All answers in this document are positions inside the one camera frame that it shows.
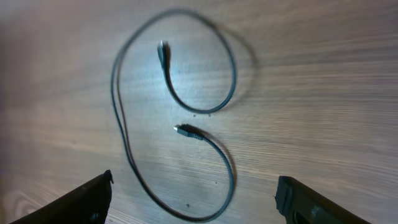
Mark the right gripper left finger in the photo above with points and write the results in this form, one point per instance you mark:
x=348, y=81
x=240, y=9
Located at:
x=87, y=204

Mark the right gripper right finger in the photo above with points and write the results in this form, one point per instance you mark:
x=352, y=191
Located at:
x=300, y=204

